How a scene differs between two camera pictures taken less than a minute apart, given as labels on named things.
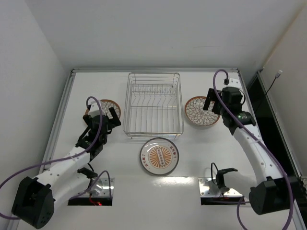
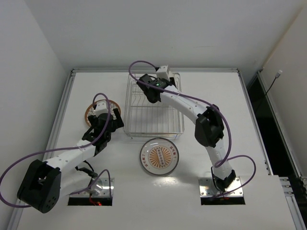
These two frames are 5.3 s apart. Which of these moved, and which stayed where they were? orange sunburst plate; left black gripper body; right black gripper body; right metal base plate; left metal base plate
Moved: right black gripper body
Stayed: left black gripper body; right metal base plate; left metal base plate; orange sunburst plate
